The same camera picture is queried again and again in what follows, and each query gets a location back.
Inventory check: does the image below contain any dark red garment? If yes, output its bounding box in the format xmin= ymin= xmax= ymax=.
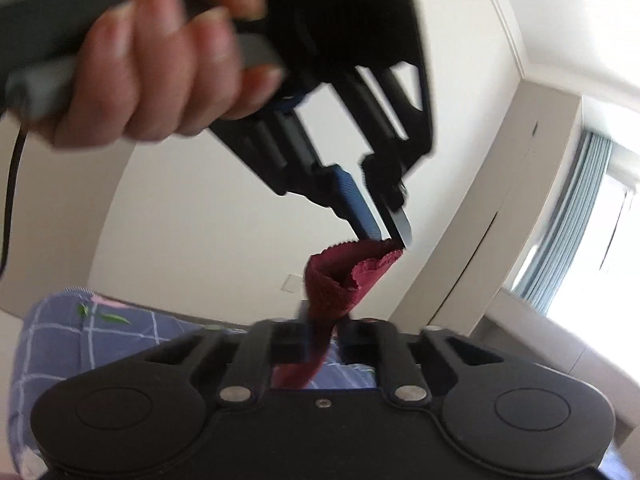
xmin=272 ymin=239 xmax=406 ymax=391

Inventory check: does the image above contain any pale blue curtain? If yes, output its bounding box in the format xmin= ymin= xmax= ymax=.
xmin=514 ymin=132 xmax=615 ymax=317

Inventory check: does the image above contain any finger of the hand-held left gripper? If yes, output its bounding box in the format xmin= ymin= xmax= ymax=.
xmin=209 ymin=104 xmax=392 ymax=241
xmin=329 ymin=54 xmax=439 ymax=250

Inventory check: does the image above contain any person's left hand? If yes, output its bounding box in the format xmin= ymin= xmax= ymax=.
xmin=50 ymin=0 xmax=287 ymax=149

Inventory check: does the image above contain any black cable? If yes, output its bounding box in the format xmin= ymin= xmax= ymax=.
xmin=0 ymin=122 xmax=28 ymax=278

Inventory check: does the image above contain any blue checked floral bed sheet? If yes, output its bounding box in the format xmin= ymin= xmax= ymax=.
xmin=10 ymin=287 xmax=378 ymax=480

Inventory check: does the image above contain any beige wardrobe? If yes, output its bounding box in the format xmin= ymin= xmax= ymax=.
xmin=390 ymin=80 xmax=586 ymax=338

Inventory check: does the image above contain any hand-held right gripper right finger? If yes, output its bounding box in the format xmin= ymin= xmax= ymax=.
xmin=344 ymin=317 xmax=504 ymax=407

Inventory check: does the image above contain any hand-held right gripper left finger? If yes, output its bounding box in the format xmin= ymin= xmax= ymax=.
xmin=142 ymin=301 xmax=309 ymax=407

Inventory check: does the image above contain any bright window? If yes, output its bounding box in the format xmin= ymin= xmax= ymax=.
xmin=547 ymin=102 xmax=640 ymax=322

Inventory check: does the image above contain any beige window cabinet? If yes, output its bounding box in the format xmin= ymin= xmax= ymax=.
xmin=470 ymin=290 xmax=640 ymax=377

